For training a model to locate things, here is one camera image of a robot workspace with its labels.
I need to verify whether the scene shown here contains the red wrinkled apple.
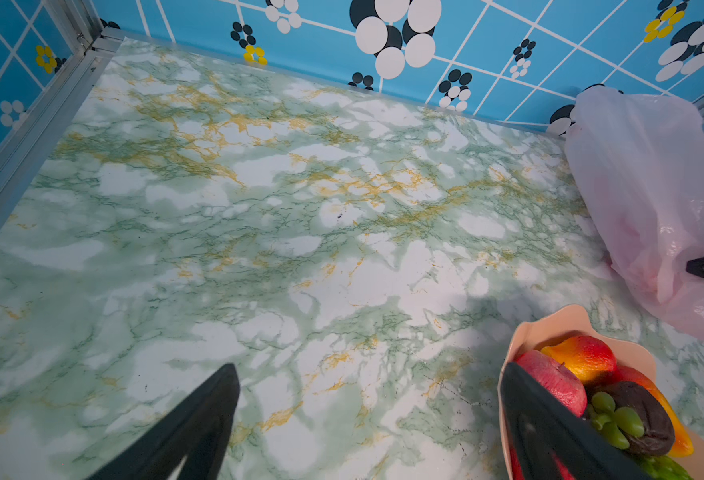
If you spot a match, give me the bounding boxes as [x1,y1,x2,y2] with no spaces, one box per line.
[510,447,575,480]

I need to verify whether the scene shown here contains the pink translucent plastic bag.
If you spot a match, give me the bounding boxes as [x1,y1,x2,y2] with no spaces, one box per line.
[565,85,704,341]

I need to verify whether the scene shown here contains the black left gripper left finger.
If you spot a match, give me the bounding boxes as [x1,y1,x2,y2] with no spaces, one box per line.
[90,363,240,479]

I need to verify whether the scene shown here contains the yellow red mango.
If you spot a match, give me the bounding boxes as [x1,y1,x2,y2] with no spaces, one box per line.
[612,364,696,458]
[541,335,618,386]

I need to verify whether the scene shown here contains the left aluminium corner post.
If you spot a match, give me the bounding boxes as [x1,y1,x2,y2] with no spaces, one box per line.
[0,1,121,228]

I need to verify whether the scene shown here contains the dark brown mangosteen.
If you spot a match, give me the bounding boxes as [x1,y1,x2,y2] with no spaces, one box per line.
[586,381,676,456]

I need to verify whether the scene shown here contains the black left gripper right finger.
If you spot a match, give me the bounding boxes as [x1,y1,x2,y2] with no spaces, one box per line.
[499,363,649,479]

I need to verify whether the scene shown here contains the pink red apple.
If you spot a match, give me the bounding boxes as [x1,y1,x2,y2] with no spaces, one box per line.
[515,350,588,417]

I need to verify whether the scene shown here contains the beige wavy fruit bowl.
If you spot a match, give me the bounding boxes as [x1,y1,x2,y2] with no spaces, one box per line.
[504,304,704,480]

